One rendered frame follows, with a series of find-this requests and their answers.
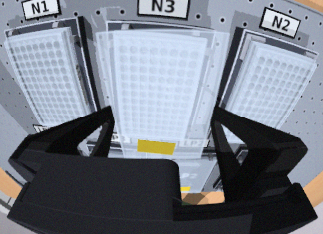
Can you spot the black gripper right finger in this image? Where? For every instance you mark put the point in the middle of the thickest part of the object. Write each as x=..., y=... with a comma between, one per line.
x=271, y=152

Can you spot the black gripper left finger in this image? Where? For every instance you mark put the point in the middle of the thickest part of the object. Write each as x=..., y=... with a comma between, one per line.
x=65, y=138

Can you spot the grey perforated base plate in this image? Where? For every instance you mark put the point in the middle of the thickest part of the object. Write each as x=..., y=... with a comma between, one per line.
x=305, y=120

